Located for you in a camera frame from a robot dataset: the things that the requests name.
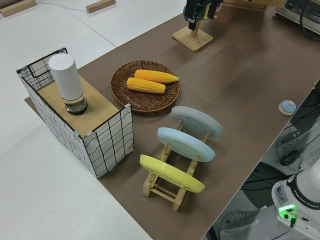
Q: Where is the grey plate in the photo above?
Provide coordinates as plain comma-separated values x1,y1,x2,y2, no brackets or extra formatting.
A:
171,105,224,141

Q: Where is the light blue plate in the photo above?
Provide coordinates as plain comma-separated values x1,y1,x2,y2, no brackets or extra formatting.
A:
157,126,216,163

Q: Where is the wooden plate rack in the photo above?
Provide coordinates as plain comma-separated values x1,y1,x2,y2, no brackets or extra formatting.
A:
142,119,211,213

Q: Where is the black coiled cable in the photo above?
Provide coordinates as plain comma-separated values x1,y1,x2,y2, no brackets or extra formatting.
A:
279,151,300,166

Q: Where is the black oven power cable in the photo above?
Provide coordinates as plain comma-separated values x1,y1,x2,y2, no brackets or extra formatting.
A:
299,0,320,42

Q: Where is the white cylindrical bottle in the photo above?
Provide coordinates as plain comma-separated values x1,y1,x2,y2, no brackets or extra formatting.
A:
48,54,88,116

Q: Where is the wooden drawer cabinet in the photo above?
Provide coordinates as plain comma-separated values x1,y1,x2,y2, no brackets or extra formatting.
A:
264,0,288,9

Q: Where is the thin pale wire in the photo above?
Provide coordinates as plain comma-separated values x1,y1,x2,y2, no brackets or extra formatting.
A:
36,1,87,12

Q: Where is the white toaster oven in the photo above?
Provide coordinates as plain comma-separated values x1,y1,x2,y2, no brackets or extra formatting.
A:
274,0,320,25

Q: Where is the light wooden shelf board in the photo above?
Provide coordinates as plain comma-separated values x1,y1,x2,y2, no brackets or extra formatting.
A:
37,74,120,133

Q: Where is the long wooden block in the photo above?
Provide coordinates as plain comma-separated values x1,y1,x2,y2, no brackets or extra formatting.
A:
85,0,117,14
0,0,37,18

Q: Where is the green plug connector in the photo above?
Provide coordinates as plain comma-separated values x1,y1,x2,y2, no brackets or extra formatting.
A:
288,211,298,228

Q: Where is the black teal hanging item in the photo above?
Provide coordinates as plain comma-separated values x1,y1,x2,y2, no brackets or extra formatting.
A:
183,0,202,31

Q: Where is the round brown wicker tray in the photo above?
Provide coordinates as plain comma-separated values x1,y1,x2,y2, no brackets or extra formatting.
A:
110,59,181,113

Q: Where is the slim black hanging item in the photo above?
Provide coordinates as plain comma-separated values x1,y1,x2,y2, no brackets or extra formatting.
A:
208,0,218,20

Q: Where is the grey robot mounting base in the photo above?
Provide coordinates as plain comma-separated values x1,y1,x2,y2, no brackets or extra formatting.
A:
212,206,278,240

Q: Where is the wooden peg stand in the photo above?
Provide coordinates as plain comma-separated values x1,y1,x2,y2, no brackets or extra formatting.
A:
172,19,214,53

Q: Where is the wooden drawer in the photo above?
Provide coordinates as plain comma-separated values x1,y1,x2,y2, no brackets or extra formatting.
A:
221,0,267,11

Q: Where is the blue dome bell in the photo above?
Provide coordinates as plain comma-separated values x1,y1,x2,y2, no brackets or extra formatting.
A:
278,99,297,116

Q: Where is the white grid pattern box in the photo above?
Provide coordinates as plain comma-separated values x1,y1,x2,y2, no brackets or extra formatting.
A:
16,46,135,179

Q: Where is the yellow corn cob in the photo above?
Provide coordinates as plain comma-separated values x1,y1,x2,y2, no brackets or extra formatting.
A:
134,69,180,84
126,77,166,95

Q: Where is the yellow plate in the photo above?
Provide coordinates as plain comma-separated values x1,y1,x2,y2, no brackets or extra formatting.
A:
139,154,206,193

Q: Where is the brown table mat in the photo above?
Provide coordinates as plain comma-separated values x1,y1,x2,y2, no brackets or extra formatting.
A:
76,0,320,240

